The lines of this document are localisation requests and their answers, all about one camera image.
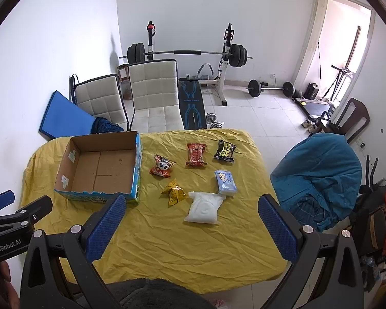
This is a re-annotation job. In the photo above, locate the light blue tissue packet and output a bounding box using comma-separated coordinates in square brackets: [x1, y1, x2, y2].
[215, 169, 238, 196]

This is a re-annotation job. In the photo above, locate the white plastic bag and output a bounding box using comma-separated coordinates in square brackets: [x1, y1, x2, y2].
[184, 191, 226, 224]

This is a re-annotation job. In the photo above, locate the yellow snack packet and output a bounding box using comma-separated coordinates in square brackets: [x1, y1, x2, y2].
[162, 180, 188, 207]

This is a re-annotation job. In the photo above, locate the panda snack packet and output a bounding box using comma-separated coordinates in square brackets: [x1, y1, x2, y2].
[150, 154, 176, 178]

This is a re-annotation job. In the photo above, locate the black shoe wipes packet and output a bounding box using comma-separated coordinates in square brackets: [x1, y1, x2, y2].
[213, 140, 236, 162]

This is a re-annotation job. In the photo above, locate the red snack packet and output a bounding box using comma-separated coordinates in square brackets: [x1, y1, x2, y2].
[186, 143, 208, 167]

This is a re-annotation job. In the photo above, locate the person's hand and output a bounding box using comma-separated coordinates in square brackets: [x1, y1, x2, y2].
[0, 261, 20, 309]

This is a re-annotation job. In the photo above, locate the teal cloth covered chair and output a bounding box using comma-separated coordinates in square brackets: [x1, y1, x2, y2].
[270, 133, 362, 232]

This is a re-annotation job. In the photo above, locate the black backpack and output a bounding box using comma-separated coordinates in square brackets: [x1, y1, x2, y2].
[349, 155, 386, 258]

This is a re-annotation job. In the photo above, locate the open cardboard box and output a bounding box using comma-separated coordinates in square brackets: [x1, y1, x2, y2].
[54, 131, 143, 204]

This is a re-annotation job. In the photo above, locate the yellow tablecloth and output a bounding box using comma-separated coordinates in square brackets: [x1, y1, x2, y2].
[21, 129, 286, 294]

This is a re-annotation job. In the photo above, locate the blue foam mat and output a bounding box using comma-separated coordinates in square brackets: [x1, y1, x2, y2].
[39, 91, 95, 139]

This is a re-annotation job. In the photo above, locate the dark blue cloth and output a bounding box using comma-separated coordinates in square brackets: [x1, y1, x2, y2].
[90, 117, 124, 134]

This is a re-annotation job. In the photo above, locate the black treadmill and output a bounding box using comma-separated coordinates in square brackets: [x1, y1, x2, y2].
[294, 98, 335, 121]

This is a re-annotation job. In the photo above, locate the dark wooden chair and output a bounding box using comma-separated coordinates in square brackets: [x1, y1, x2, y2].
[315, 98, 370, 144]

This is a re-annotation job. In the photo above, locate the white padded chair left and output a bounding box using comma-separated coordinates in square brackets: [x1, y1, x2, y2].
[74, 74, 129, 131]

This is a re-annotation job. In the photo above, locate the white padded chair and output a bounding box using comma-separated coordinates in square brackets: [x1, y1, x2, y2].
[74, 74, 129, 131]
[128, 59, 184, 133]

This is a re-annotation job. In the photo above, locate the chrome dumbbell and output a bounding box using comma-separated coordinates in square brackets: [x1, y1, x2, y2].
[206, 113, 224, 128]

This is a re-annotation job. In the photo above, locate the floor barbell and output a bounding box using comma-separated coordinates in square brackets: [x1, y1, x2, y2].
[246, 80, 296, 98]

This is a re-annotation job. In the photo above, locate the black blue weight bench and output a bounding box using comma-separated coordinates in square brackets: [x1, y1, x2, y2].
[178, 78, 207, 130]

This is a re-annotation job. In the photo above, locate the white padded chair right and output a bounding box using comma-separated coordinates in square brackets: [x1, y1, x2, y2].
[128, 59, 184, 133]

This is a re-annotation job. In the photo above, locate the barbell on rack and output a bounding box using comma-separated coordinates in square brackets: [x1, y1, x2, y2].
[120, 42, 253, 68]

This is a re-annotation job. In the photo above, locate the white weight rack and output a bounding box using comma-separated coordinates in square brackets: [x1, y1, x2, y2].
[146, 21, 234, 107]

